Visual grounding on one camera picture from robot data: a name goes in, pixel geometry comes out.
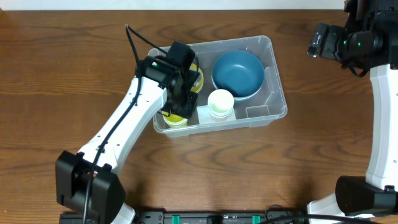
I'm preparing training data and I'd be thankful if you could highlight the yellow bowl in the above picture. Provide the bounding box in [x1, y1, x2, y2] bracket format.
[190, 63, 204, 93]

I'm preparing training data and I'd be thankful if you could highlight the yellow cup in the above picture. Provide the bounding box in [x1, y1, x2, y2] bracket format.
[167, 122, 187, 128]
[162, 111, 188, 126]

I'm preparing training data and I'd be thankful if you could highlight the cream cup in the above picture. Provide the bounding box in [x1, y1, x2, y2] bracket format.
[208, 89, 234, 112]

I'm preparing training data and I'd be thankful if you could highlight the blue bowl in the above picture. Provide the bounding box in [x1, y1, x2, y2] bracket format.
[234, 90, 260, 103]
[211, 50, 265, 97]

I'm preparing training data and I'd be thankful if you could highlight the green cup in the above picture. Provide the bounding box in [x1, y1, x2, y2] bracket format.
[208, 107, 233, 118]

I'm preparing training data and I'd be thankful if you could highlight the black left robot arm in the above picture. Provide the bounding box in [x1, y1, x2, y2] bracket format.
[55, 42, 200, 223]

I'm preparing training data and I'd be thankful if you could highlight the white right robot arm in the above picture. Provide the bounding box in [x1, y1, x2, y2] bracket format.
[307, 0, 397, 223]

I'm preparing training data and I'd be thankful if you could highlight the clear plastic storage bin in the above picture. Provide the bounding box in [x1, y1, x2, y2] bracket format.
[153, 35, 287, 138]

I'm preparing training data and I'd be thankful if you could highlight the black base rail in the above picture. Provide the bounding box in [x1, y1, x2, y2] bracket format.
[58, 210, 371, 224]

